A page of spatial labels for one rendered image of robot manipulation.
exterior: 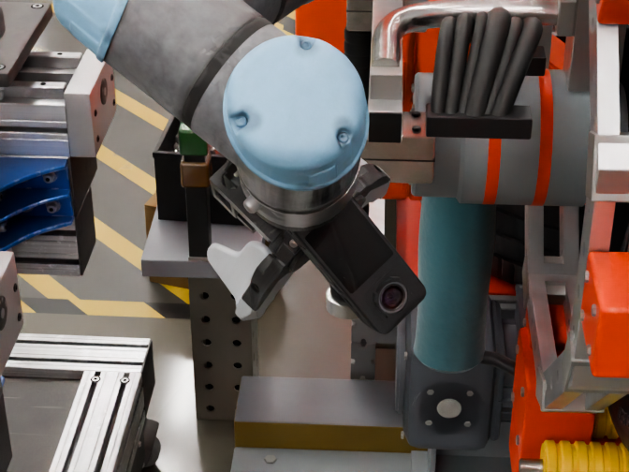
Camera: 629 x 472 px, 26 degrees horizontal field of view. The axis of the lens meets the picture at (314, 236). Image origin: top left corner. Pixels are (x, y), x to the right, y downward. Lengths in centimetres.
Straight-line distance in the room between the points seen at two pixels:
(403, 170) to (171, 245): 82
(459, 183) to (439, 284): 26
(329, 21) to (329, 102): 113
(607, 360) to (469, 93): 25
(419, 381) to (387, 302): 97
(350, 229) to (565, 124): 51
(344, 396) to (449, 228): 70
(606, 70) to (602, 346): 23
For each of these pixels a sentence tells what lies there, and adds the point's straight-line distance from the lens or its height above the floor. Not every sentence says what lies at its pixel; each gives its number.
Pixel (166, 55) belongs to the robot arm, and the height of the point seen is 120.
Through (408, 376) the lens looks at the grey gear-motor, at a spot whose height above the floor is 36.
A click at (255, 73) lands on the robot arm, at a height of 120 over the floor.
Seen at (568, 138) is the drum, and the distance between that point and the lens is 136.
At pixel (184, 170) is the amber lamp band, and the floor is 60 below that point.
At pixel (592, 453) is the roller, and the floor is 54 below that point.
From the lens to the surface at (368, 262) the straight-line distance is 90.
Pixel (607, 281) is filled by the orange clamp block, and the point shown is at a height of 88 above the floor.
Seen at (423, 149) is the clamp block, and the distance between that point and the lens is 121.
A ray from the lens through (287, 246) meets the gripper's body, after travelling 91.
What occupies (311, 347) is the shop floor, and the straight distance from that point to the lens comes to 253.
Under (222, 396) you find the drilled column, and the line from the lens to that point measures 234.
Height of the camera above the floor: 150
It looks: 32 degrees down
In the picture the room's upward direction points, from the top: straight up
